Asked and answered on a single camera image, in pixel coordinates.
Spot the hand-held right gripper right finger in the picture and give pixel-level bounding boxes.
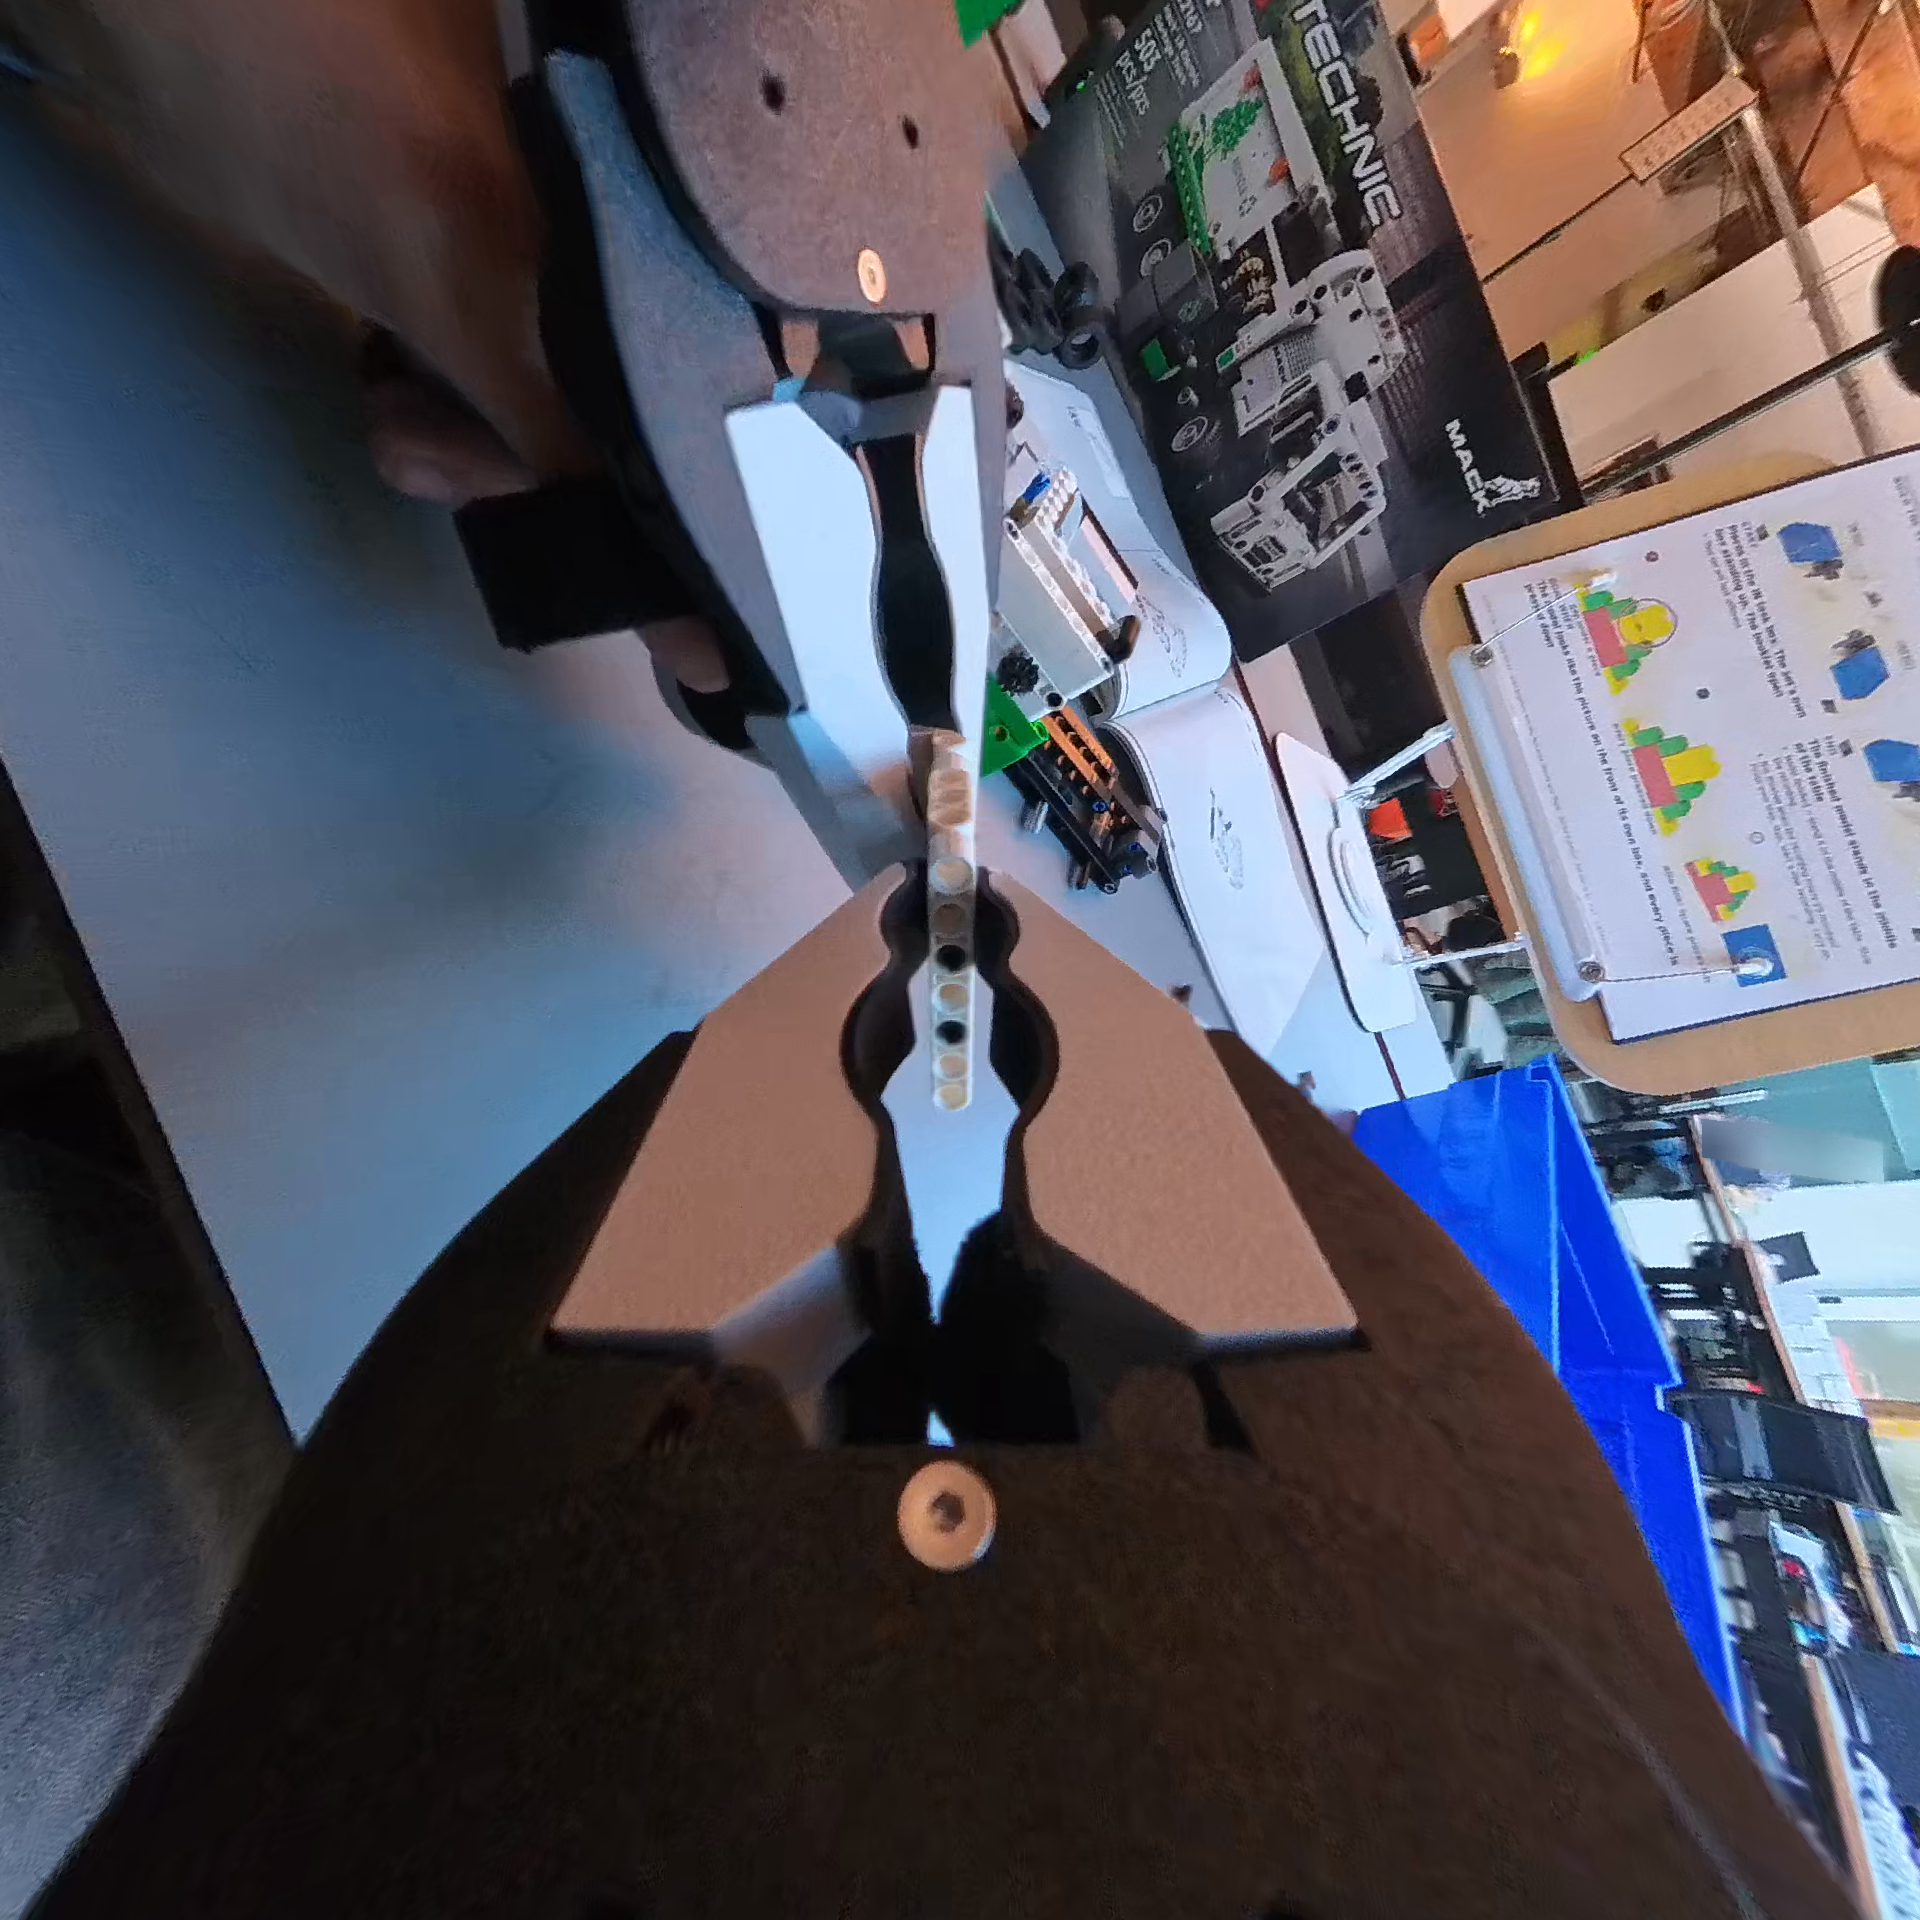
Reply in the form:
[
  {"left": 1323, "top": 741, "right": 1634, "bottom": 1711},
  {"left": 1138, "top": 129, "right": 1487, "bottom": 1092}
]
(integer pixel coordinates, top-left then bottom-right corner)
[{"left": 960, "top": 873, "right": 1366, "bottom": 1361}]

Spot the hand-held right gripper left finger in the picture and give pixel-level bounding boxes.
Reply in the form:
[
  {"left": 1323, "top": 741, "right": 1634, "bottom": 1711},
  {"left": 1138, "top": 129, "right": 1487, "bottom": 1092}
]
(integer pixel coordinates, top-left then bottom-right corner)
[{"left": 546, "top": 863, "right": 939, "bottom": 1444}]

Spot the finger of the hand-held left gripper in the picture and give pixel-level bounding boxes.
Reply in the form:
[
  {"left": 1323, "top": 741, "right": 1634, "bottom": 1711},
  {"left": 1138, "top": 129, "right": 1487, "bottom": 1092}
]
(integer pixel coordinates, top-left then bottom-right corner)
[
  {"left": 863, "top": 383, "right": 1004, "bottom": 781},
  {"left": 726, "top": 375, "right": 922, "bottom": 890}
]

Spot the lego truck model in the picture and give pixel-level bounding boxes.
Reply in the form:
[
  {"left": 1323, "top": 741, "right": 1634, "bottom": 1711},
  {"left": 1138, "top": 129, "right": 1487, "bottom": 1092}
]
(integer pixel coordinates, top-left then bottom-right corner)
[{"left": 983, "top": 465, "right": 1174, "bottom": 895}]

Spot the white lego frame assembly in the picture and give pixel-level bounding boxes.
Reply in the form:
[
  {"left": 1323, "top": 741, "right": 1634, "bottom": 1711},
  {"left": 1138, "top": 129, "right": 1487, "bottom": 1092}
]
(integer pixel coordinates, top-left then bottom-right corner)
[{"left": 903, "top": 727, "right": 988, "bottom": 1115}]

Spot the black lego set box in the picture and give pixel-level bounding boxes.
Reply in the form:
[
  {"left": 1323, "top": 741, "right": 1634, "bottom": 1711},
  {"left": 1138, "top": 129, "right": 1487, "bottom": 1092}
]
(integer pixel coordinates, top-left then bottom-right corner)
[{"left": 1020, "top": 0, "right": 1562, "bottom": 663}]

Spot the person's left hand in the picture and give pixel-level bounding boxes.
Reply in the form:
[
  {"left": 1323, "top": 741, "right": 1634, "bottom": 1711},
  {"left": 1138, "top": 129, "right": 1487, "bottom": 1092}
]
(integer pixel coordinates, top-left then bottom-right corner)
[{"left": 89, "top": 0, "right": 607, "bottom": 501}]

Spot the open instruction booklet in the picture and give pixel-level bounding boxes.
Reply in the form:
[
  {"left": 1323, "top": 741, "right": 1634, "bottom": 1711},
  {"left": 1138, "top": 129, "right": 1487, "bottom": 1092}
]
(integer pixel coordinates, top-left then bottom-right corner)
[{"left": 1001, "top": 357, "right": 1353, "bottom": 1058}]

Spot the blue plastic bin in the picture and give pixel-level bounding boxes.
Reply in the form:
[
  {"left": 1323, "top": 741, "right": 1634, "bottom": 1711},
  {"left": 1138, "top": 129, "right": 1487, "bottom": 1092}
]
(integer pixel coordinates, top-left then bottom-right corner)
[{"left": 1352, "top": 1057, "right": 1750, "bottom": 1728}]

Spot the wooden board tabletop stand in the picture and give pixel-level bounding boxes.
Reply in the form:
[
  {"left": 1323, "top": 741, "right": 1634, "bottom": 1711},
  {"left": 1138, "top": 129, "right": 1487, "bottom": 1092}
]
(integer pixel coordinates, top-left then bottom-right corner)
[{"left": 1276, "top": 448, "right": 1920, "bottom": 1097}]

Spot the printed instruction sheet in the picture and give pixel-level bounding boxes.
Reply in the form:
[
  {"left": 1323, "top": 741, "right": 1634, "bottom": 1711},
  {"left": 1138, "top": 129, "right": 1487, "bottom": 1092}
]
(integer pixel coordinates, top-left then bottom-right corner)
[{"left": 1463, "top": 451, "right": 1920, "bottom": 1044}]

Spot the black pole stand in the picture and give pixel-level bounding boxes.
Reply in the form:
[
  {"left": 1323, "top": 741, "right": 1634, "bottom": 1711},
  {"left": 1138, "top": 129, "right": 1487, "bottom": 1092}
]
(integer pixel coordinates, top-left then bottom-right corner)
[{"left": 1634, "top": 247, "right": 1920, "bottom": 471}]

